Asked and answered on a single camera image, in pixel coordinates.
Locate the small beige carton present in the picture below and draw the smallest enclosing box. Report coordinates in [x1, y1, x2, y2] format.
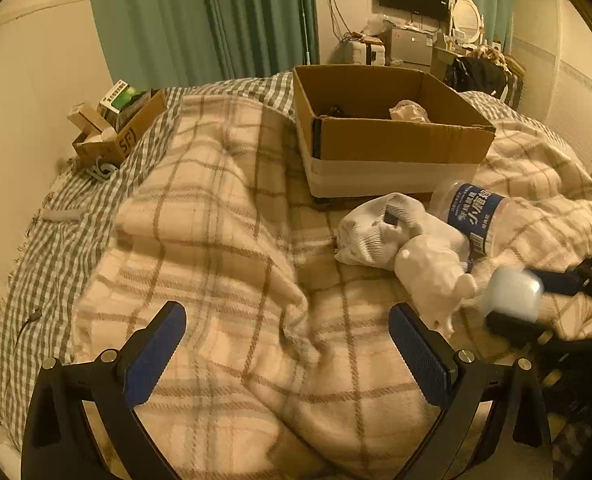
[66, 104, 108, 135]

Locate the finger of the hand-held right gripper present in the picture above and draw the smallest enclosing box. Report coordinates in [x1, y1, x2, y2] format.
[485, 310, 557, 347]
[538, 256, 592, 311]

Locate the small printed cardboard box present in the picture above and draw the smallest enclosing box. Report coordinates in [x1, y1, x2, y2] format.
[72, 88, 169, 167]

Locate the green and white carton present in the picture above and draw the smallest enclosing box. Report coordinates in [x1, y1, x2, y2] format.
[97, 79, 150, 117]

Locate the white coiled cable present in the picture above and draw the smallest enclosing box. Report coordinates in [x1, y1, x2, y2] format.
[82, 156, 118, 182]

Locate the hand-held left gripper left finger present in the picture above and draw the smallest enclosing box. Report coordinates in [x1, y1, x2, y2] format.
[21, 301, 187, 480]

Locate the white pole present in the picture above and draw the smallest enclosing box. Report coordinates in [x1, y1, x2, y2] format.
[298, 0, 313, 67]

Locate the white sock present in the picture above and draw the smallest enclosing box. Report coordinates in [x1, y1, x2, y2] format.
[335, 192, 472, 269]

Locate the grey gingham bed sheet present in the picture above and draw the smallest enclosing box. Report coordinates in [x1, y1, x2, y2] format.
[0, 72, 527, 443]

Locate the crumpled plastic bag in box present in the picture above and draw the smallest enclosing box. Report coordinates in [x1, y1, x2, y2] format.
[389, 100, 431, 123]

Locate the clear bottle with blue label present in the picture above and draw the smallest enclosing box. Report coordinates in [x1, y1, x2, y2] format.
[430, 179, 533, 267]

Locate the large cardboard box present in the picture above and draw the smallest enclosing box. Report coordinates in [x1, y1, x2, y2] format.
[292, 65, 497, 199]

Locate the grey metal cabinet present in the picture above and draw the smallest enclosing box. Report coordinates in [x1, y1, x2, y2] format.
[384, 27, 435, 66]

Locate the beige plaid blanket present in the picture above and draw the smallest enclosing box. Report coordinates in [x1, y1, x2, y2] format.
[73, 92, 592, 480]

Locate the oval white framed mirror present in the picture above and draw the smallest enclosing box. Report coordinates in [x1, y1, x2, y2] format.
[449, 0, 483, 44]

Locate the black bag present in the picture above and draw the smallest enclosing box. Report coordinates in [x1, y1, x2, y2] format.
[443, 55, 510, 99]

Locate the pale blue rounded case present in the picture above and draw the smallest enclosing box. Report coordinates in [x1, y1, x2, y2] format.
[482, 266, 546, 322]

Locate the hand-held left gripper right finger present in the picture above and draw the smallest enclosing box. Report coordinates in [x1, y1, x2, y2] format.
[388, 302, 553, 480]

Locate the white plush toy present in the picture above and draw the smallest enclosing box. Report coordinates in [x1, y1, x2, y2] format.
[393, 235, 479, 339]

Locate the white appliance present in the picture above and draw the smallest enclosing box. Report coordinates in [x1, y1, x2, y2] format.
[339, 40, 387, 66]

